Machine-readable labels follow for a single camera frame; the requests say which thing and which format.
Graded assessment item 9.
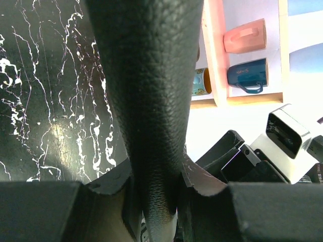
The blue cup upper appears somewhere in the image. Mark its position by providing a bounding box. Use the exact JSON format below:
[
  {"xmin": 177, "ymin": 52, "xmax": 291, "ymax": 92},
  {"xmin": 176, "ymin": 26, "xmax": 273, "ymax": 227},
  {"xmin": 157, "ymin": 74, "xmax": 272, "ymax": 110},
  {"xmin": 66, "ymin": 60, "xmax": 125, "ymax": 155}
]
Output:
[{"xmin": 288, "ymin": 0, "xmax": 323, "ymax": 16}]

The pink three-tier shelf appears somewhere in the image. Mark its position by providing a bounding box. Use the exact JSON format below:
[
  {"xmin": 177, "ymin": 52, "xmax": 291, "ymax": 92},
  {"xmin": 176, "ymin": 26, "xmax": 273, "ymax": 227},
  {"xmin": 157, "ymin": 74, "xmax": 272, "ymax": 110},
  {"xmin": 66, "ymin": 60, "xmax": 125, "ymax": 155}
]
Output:
[{"xmin": 191, "ymin": 1, "xmax": 290, "ymax": 109}]

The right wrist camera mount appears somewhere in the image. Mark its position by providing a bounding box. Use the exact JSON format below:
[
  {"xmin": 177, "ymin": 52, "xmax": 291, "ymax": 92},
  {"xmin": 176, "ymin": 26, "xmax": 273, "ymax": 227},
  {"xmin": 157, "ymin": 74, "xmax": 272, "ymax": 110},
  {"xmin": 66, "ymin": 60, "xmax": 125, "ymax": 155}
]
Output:
[{"xmin": 251, "ymin": 104, "xmax": 322, "ymax": 184}]

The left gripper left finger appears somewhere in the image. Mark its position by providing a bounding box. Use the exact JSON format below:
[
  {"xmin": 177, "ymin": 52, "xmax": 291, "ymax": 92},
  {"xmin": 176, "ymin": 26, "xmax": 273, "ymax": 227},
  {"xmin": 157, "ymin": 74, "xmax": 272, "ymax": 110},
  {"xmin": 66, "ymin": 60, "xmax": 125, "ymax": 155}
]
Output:
[{"xmin": 1, "ymin": 160, "xmax": 141, "ymax": 241}]

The blue cup lower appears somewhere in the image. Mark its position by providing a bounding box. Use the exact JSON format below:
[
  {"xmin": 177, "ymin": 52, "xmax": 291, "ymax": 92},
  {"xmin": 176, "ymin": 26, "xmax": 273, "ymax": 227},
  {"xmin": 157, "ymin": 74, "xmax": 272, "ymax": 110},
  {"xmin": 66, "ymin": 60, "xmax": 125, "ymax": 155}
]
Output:
[{"xmin": 289, "ymin": 43, "xmax": 323, "ymax": 73}]

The black zip tool case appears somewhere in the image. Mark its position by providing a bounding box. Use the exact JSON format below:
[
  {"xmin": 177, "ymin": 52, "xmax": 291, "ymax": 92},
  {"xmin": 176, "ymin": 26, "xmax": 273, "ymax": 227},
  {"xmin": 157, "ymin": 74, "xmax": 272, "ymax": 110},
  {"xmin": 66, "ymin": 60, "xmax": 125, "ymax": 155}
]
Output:
[{"xmin": 86, "ymin": 1, "xmax": 203, "ymax": 241}]

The dark blue cup on shelf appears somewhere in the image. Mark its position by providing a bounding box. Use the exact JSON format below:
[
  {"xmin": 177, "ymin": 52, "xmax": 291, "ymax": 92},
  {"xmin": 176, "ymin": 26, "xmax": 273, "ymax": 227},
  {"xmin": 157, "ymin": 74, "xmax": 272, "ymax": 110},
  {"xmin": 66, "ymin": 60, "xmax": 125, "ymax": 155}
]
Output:
[{"xmin": 227, "ymin": 58, "xmax": 268, "ymax": 94}]

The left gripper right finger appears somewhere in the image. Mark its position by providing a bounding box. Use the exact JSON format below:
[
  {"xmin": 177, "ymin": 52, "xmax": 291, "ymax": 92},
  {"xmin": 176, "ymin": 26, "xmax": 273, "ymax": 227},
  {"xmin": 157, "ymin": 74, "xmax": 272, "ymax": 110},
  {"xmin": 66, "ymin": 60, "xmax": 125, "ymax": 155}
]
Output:
[{"xmin": 177, "ymin": 155, "xmax": 322, "ymax": 241}]

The pink mug on shelf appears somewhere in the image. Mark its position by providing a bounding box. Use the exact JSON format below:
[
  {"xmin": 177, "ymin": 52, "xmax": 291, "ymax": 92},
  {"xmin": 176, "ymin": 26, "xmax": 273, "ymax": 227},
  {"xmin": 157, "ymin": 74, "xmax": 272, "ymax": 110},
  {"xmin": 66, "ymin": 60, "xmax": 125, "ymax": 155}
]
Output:
[{"xmin": 224, "ymin": 18, "xmax": 267, "ymax": 54}]

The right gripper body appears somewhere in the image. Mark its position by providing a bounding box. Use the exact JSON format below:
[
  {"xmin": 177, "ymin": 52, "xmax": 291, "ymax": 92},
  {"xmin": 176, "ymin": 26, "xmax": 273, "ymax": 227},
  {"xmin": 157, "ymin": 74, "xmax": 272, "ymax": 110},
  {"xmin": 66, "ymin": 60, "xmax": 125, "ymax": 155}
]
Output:
[{"xmin": 221, "ymin": 145, "xmax": 290, "ymax": 184}]

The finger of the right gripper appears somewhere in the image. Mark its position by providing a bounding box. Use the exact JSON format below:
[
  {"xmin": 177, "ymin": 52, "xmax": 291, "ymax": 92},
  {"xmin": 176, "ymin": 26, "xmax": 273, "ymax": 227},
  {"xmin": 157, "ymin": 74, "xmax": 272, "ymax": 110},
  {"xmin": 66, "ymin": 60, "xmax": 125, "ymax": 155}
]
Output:
[{"xmin": 196, "ymin": 130, "xmax": 245, "ymax": 176}]

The teal patterned mug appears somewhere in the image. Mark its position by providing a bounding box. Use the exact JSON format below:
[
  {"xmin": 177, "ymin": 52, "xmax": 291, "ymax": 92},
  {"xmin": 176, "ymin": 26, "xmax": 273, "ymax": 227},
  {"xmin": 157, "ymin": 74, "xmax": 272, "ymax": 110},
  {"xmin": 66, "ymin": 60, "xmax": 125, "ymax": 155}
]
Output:
[{"xmin": 192, "ymin": 68, "xmax": 212, "ymax": 96}]

